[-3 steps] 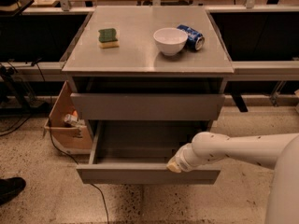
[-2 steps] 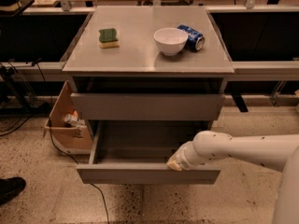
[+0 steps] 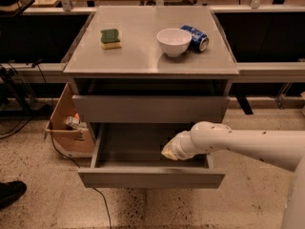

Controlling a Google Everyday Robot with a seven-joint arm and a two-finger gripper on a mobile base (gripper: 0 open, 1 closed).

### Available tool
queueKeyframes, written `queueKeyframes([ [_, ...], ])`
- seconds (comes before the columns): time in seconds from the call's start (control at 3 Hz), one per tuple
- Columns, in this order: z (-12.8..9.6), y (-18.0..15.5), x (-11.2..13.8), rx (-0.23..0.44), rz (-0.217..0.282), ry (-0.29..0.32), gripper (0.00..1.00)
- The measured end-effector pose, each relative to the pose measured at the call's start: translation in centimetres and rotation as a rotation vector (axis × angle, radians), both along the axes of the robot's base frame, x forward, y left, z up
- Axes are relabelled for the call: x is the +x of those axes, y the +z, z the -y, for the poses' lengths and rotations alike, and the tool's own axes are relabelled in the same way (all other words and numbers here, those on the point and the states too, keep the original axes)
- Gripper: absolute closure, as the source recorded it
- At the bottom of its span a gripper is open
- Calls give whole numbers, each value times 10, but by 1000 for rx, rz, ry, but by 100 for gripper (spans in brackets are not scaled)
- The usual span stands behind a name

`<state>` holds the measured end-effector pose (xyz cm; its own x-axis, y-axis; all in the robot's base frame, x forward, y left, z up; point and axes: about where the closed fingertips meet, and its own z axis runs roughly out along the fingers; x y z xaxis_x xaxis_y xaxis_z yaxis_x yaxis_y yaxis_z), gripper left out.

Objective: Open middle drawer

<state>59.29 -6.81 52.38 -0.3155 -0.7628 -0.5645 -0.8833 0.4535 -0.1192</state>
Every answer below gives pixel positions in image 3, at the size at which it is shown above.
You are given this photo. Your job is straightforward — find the grey top drawer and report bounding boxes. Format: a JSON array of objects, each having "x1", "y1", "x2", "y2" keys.
[{"x1": 72, "y1": 94, "x2": 230, "y2": 123}]

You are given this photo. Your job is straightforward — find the cardboard box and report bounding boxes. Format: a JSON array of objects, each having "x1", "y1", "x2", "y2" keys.
[{"x1": 46, "y1": 83, "x2": 94, "y2": 157}]

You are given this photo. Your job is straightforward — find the grey workbench frame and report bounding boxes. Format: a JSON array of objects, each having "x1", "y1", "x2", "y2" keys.
[{"x1": 1, "y1": 6, "x2": 304, "y2": 82}]

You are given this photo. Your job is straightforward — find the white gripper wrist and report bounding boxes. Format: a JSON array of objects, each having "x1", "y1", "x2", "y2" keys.
[{"x1": 161, "y1": 131, "x2": 203, "y2": 160}]

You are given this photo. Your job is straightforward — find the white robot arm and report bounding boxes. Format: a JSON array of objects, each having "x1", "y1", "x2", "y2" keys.
[{"x1": 162, "y1": 121, "x2": 305, "y2": 229}]

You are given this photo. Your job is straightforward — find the crumpled can in box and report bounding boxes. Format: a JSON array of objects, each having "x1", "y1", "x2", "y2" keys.
[{"x1": 65, "y1": 116, "x2": 87, "y2": 130}]

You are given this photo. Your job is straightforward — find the black shoe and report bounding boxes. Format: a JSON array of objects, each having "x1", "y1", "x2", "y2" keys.
[{"x1": 0, "y1": 181, "x2": 27, "y2": 209}]

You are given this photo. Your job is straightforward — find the grey drawer cabinet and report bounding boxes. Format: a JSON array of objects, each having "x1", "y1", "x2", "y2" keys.
[{"x1": 64, "y1": 6, "x2": 238, "y2": 123}]

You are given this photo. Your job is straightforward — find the white bowl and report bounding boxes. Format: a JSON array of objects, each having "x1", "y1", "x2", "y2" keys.
[{"x1": 156, "y1": 28, "x2": 192, "y2": 57}]

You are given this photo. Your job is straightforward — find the green yellow sponge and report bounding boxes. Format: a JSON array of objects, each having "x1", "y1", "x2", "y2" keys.
[{"x1": 100, "y1": 29, "x2": 121, "y2": 50}]

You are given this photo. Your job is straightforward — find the blue soda can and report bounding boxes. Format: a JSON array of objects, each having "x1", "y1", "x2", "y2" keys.
[{"x1": 181, "y1": 25, "x2": 209, "y2": 52}]

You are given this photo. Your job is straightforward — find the black floor cable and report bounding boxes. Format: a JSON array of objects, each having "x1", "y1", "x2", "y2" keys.
[{"x1": 35, "y1": 64, "x2": 112, "y2": 229}]

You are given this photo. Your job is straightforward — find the grey drawer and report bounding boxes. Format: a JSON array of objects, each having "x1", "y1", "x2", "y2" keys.
[
  {"x1": 72, "y1": 94, "x2": 230, "y2": 123},
  {"x1": 78, "y1": 123, "x2": 225, "y2": 189}
]

